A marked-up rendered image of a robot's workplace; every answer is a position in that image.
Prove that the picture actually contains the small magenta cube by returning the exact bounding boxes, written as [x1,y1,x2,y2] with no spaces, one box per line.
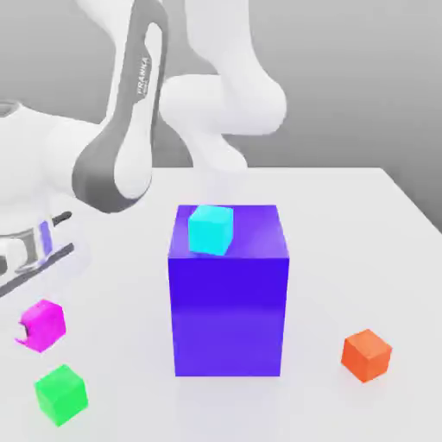
[14,298,67,354]

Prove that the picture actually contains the small cyan cube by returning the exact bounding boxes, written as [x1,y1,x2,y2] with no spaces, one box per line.
[187,204,235,257]

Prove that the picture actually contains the large purple box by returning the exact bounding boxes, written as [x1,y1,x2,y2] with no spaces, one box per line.
[167,204,290,378]

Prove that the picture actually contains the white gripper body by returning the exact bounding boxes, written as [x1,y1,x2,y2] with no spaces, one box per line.
[0,240,90,312]

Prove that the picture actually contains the small green cube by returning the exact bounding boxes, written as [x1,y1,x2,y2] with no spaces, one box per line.
[34,363,90,428]

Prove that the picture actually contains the small orange cube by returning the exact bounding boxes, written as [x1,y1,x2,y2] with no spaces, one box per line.
[340,328,394,383]

